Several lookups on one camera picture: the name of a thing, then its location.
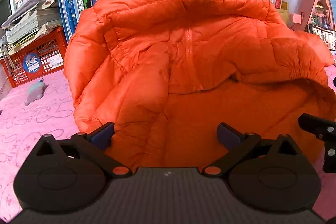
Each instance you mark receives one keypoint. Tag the orange puffer jacket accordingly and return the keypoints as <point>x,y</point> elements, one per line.
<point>167,72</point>

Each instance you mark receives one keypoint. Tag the stack of papers and magazines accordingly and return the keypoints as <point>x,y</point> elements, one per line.
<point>33,19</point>

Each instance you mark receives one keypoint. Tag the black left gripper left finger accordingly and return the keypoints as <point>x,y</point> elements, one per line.
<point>63,175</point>

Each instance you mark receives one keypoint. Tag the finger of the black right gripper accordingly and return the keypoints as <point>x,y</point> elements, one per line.
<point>323,130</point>

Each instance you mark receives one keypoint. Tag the pink patterned blanket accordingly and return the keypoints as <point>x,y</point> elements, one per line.
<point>22,126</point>

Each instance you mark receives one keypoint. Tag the grey small plush toy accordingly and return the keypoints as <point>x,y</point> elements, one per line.
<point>35,92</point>

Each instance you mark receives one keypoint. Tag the red plastic crate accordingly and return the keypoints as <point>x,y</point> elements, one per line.
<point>37,59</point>

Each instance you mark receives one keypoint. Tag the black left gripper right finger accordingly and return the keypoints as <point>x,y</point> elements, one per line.
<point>270,175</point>

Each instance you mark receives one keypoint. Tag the pink toy house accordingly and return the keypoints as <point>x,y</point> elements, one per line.
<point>315,12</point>

